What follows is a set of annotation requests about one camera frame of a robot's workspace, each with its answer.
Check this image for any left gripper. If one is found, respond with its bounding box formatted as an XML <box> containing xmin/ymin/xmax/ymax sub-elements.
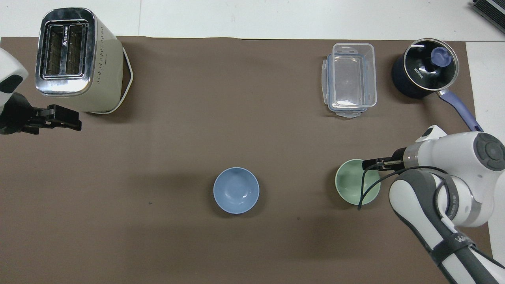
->
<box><xmin>0</xmin><ymin>92</ymin><xmax>41</xmax><ymax>136</ymax></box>

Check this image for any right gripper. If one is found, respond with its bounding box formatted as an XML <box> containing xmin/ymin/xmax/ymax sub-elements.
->
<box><xmin>384</xmin><ymin>148</ymin><xmax>407</xmax><ymax>172</ymax></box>

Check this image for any green bowl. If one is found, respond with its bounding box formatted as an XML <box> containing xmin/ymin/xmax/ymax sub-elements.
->
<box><xmin>335</xmin><ymin>159</ymin><xmax>382</xmax><ymax>206</ymax></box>

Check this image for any blue bowl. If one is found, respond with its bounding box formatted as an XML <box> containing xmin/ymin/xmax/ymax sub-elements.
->
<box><xmin>213</xmin><ymin>167</ymin><xmax>260</xmax><ymax>215</ymax></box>

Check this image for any clear lid with blue seal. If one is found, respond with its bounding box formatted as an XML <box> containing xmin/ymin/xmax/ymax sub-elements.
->
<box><xmin>322</xmin><ymin>53</ymin><xmax>370</xmax><ymax>118</ymax></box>

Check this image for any dark blue saucepan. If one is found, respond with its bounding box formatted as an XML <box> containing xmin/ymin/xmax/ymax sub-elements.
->
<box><xmin>391</xmin><ymin>38</ymin><xmax>484</xmax><ymax>133</ymax></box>

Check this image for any clear plastic container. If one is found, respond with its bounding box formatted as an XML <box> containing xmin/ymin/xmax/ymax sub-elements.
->
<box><xmin>331</xmin><ymin>43</ymin><xmax>378</xmax><ymax>109</ymax></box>

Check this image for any cream and chrome toaster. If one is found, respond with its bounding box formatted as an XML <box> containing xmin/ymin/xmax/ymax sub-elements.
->
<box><xmin>35</xmin><ymin>7</ymin><xmax>134</xmax><ymax>115</ymax></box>

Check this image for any glass pot lid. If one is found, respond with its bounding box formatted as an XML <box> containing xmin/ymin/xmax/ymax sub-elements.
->
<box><xmin>403</xmin><ymin>38</ymin><xmax>460</xmax><ymax>92</ymax></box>

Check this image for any black stand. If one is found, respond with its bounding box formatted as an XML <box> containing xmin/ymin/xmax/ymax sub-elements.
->
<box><xmin>471</xmin><ymin>0</ymin><xmax>505</xmax><ymax>23</ymax></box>

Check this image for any black cable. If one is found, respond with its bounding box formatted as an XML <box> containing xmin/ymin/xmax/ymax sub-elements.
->
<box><xmin>357</xmin><ymin>165</ymin><xmax>453</xmax><ymax>221</ymax></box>

